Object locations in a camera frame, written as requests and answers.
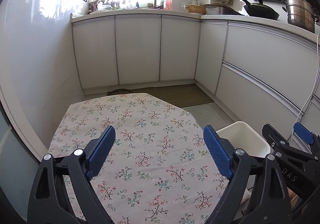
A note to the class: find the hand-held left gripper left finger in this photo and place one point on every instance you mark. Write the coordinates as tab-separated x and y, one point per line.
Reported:
100	153

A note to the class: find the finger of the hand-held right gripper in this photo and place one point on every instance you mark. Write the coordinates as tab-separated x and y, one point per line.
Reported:
275	138
303	133

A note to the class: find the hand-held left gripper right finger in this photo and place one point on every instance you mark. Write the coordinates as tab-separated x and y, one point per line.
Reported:
217	153

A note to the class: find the white plastic bin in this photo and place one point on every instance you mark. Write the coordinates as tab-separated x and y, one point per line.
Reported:
242	136

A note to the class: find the person's right hand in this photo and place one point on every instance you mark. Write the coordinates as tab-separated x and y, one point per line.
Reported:
293	197

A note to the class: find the glass sliding door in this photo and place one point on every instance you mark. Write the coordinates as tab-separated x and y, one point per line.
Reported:
12	164

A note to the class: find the white kitchen cabinets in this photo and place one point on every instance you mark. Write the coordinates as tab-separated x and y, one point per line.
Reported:
137	51

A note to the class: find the steel stock pot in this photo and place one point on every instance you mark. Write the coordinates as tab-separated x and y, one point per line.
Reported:
300	16

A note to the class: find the white kitchen countertop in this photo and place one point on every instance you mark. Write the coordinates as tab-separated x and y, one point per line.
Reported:
250	20

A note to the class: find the black wok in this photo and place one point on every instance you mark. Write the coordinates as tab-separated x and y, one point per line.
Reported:
262	11

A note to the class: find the metal basin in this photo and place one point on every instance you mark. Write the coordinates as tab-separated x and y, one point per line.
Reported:
220	10

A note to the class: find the woven basket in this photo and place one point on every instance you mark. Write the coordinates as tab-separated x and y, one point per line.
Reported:
196	9

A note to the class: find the white kettle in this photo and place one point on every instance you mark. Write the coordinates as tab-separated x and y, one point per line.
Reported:
195	2

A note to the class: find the red bottle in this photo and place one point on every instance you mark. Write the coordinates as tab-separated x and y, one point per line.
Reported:
168	2

